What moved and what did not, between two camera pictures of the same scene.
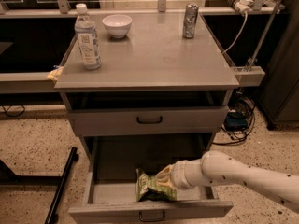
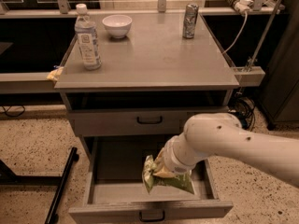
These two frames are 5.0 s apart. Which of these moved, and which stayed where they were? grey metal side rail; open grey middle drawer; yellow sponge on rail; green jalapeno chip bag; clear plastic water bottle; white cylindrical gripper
Moved: green jalapeno chip bag; white cylindrical gripper
Stayed: grey metal side rail; yellow sponge on rail; open grey middle drawer; clear plastic water bottle
